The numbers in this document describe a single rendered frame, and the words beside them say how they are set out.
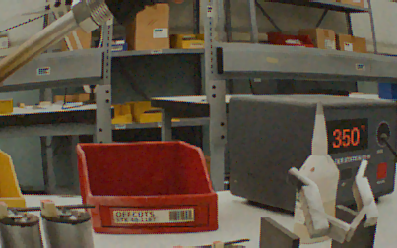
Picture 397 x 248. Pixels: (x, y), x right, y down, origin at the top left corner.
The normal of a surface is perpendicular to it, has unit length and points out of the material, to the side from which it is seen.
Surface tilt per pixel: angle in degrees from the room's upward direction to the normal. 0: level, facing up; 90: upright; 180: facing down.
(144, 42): 89
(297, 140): 90
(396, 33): 90
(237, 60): 90
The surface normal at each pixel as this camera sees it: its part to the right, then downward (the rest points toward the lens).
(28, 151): 0.35, 0.06
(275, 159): -0.91, 0.05
